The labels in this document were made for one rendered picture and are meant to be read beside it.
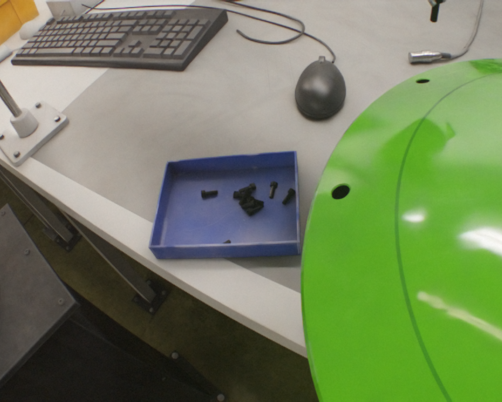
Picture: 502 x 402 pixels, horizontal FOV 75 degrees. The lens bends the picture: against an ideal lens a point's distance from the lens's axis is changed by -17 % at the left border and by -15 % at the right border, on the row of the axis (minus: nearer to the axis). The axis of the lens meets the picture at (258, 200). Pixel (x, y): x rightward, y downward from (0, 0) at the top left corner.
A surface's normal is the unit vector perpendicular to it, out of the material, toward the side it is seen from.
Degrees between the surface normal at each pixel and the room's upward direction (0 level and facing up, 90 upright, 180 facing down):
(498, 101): 14
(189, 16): 6
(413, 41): 0
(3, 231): 0
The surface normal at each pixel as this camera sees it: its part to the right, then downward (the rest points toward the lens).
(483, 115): -0.29, -0.70
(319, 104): -0.11, 0.41
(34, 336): -0.14, -0.59
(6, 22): 0.90, 0.31
